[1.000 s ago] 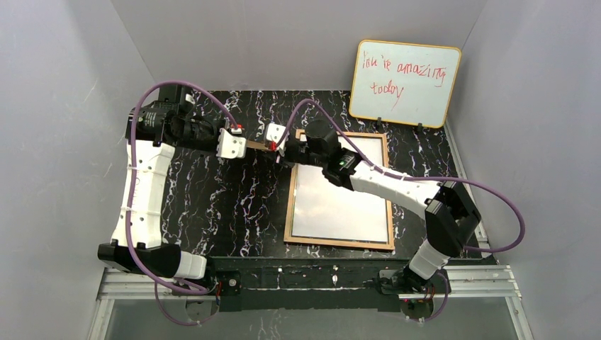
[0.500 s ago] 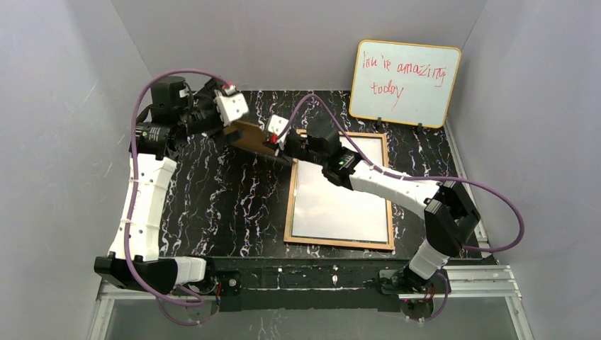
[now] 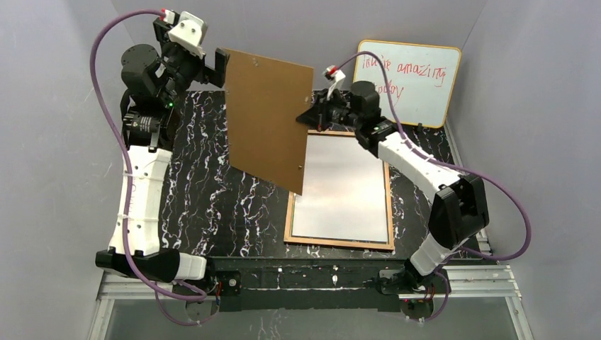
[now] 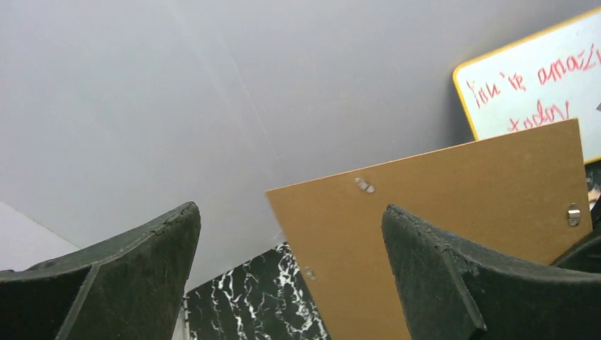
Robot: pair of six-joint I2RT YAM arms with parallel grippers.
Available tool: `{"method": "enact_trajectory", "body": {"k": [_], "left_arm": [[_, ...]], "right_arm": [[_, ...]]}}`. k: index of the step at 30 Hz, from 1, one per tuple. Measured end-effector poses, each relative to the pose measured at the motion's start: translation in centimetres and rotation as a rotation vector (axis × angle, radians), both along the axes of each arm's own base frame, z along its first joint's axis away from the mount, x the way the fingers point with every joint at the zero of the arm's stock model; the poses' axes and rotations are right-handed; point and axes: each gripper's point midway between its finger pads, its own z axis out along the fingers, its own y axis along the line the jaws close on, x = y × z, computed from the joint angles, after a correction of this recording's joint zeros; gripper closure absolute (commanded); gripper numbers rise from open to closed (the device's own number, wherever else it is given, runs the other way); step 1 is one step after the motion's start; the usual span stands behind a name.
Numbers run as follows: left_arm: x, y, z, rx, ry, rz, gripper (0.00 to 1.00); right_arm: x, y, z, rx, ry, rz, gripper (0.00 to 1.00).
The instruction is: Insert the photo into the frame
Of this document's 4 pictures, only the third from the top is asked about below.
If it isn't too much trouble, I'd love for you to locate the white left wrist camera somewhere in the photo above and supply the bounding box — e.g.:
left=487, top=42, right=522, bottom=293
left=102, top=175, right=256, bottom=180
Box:
left=168, top=11, right=208, bottom=59

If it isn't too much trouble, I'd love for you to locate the whiteboard with red writing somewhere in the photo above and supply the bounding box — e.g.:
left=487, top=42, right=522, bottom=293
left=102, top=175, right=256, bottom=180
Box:
left=354, top=40, right=461, bottom=128

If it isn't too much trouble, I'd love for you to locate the aluminium mounting rail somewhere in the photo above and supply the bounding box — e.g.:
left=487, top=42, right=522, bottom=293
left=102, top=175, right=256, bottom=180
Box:
left=89, top=263, right=533, bottom=339

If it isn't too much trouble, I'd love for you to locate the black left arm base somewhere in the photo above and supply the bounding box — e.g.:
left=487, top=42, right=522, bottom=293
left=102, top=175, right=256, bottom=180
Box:
left=184, top=270, right=242, bottom=297

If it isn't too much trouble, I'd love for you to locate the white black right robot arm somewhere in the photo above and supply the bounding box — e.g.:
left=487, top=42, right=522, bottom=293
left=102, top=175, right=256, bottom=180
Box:
left=296, top=81, right=490, bottom=282

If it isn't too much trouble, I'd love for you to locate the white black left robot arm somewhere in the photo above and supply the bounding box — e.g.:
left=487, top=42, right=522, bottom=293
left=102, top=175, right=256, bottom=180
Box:
left=95, top=42, right=230, bottom=283

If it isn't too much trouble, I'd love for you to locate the landscape photo print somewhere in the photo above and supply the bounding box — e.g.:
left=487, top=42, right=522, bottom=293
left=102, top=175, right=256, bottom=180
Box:
left=291, top=135, right=390, bottom=244

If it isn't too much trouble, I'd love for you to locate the black wooden picture frame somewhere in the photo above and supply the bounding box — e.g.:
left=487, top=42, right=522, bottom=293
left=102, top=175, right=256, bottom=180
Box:
left=283, top=130, right=395, bottom=251

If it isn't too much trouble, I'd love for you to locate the brown frame backing board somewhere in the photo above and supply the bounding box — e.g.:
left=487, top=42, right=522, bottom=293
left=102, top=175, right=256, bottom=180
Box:
left=225, top=50, right=313, bottom=194

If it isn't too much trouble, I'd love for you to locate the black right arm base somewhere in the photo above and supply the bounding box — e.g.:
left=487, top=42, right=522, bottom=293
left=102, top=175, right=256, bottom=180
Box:
left=374, top=268, right=449, bottom=298

